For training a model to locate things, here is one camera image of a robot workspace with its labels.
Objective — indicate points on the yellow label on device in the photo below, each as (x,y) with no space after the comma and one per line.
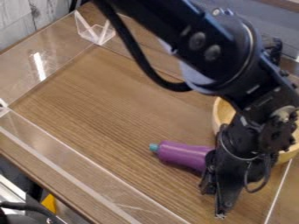
(48,202)

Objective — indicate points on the brown wooden bowl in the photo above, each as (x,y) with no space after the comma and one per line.
(223,113)

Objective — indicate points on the purple toy eggplant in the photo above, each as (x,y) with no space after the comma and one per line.
(182,154)

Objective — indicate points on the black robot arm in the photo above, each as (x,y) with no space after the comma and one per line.
(220,47)

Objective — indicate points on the clear acrylic tray wall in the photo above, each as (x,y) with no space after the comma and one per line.
(103,198)

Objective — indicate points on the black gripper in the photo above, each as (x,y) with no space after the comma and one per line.
(230,173)

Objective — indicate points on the clear acrylic corner bracket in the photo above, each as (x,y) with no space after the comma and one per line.
(98,34)

